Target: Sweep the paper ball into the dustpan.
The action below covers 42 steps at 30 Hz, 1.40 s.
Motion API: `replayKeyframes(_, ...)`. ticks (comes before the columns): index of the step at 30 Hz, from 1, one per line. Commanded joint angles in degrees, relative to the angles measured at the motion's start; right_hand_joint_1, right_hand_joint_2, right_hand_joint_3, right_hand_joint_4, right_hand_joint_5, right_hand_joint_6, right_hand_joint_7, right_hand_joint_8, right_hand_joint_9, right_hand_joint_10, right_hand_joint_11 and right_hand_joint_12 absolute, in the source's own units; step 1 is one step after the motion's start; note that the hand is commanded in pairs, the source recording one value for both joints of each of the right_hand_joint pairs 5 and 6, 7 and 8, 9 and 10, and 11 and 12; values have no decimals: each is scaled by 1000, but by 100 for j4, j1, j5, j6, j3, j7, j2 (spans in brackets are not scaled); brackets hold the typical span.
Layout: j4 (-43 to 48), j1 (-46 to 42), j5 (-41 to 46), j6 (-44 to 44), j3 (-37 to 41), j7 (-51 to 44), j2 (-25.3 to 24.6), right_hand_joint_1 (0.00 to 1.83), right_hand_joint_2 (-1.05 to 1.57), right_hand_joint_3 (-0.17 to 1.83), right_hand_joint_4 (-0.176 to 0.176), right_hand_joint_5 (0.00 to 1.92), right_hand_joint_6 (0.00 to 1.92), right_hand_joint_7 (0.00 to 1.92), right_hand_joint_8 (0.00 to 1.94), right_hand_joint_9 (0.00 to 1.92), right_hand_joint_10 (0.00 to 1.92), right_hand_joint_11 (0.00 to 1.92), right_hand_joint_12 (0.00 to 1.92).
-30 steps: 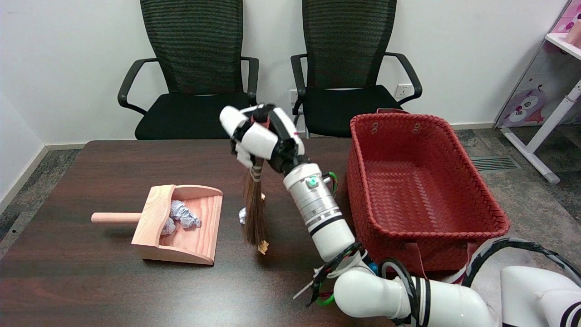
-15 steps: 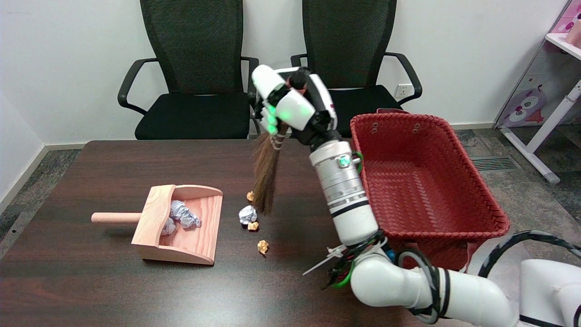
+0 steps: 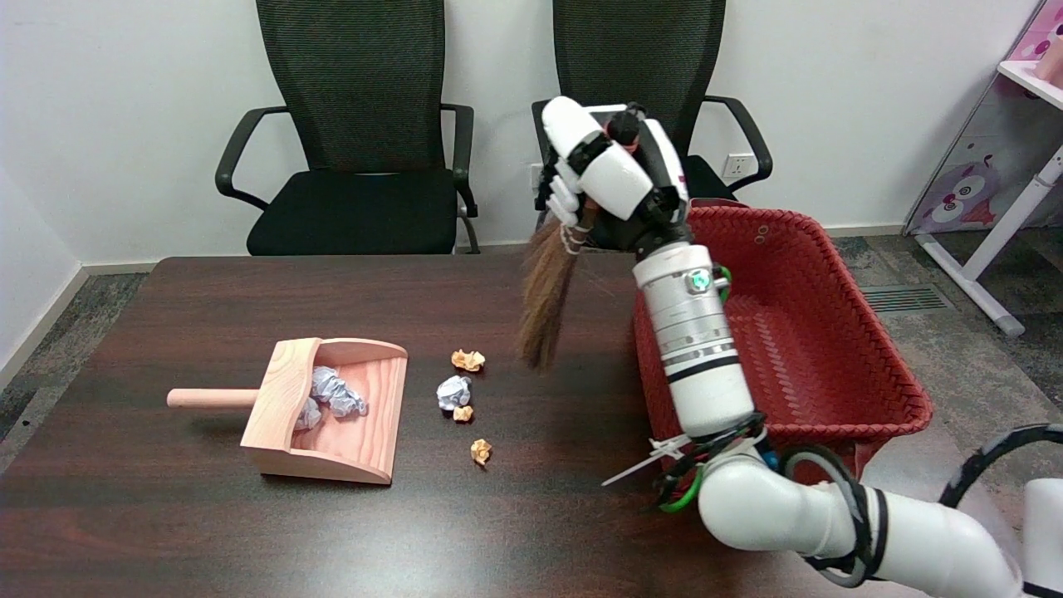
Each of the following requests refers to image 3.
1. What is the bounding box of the wooden dustpan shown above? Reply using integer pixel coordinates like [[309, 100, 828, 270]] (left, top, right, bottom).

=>
[[166, 336, 409, 485]]

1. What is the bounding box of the green robot cable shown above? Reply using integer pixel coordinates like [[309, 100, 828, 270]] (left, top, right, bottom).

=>
[[659, 264, 733, 513]]

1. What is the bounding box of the large white crumpled paper ball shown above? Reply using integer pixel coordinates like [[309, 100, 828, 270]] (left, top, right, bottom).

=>
[[311, 366, 369, 419]]

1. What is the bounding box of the pink owl print shelf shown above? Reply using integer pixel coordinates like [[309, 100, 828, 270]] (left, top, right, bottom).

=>
[[904, 0, 1063, 235]]

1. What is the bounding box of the white zip tie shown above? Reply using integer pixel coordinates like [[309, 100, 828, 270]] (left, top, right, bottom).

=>
[[602, 436, 690, 488]]

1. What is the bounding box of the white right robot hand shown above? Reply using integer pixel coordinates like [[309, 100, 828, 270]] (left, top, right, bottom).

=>
[[536, 96, 692, 250]]

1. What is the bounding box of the red woven basket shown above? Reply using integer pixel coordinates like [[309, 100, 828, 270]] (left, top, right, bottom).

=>
[[633, 199, 933, 499]]

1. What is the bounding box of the brown straw hand broom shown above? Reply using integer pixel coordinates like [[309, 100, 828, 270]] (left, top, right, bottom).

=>
[[517, 112, 644, 372]]

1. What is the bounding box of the metal floor vent grille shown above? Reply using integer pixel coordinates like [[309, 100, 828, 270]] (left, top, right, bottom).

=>
[[860, 285, 954, 313]]

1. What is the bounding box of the black robot cable hose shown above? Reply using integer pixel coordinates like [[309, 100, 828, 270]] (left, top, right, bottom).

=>
[[781, 424, 1063, 589]]

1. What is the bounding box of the white metal leg frame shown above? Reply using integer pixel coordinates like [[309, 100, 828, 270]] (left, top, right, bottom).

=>
[[916, 145, 1063, 337]]

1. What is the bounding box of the black mesh office chair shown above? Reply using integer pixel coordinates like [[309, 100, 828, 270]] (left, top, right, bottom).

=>
[[214, 0, 481, 256], [531, 0, 773, 254]]

